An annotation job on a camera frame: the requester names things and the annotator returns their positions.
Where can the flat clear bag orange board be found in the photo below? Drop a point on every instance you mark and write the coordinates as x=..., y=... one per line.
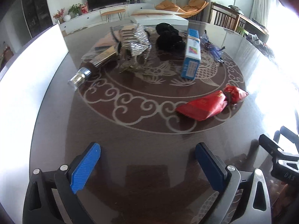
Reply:
x=105, y=42

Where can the clear bag of blue items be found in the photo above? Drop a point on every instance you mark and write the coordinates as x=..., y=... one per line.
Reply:
x=213, y=49

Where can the orange lounge chair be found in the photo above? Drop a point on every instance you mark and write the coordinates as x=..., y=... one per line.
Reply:
x=195, y=5
x=165, y=5

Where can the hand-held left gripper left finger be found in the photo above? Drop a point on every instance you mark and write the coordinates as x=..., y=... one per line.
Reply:
x=85, y=165

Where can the red snack packet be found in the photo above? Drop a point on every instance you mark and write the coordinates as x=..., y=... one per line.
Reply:
x=205, y=107

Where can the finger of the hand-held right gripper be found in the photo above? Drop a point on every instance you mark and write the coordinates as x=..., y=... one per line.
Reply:
x=289, y=131
x=271, y=143

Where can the white vase with red flowers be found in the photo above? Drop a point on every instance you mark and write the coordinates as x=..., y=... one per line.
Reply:
x=67, y=18

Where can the white board panel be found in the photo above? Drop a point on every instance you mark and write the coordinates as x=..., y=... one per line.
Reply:
x=28, y=74

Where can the shiny silver foil pouch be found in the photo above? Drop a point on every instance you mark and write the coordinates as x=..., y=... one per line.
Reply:
x=137, y=42

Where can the white flat cardboard box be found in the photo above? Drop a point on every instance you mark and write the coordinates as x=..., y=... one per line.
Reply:
x=161, y=18

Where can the green stool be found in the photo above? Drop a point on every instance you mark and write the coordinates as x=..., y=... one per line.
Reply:
x=240, y=31

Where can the person's right hand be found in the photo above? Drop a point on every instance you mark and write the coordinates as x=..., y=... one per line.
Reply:
x=283, y=196

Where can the wooden stool with hairpin legs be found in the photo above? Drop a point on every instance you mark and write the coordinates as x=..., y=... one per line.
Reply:
x=113, y=11

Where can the wooden side table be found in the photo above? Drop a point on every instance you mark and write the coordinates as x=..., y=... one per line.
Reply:
x=253, y=25

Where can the dark display cabinet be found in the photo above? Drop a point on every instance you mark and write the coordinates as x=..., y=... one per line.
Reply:
x=35, y=7

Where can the blue cardboard box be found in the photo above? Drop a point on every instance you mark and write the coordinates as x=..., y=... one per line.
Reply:
x=192, y=56

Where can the white window curtain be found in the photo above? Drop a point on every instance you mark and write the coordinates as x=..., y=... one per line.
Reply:
x=264, y=0

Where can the grey folded cloth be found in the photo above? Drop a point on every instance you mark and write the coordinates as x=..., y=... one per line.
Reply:
x=236, y=8

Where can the dark wooden chair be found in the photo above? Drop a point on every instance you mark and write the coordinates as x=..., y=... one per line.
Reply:
x=224, y=16

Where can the leafy green potted plant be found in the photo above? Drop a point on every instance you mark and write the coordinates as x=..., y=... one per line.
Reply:
x=74, y=9

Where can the red gift box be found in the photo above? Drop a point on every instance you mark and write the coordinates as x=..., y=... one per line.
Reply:
x=84, y=8

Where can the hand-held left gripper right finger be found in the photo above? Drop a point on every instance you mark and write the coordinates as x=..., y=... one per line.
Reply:
x=208, y=165

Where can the black mesh cloth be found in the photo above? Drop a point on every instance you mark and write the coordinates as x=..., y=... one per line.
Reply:
x=167, y=39

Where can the white television cabinet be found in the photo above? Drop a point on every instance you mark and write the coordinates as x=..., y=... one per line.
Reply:
x=88, y=21

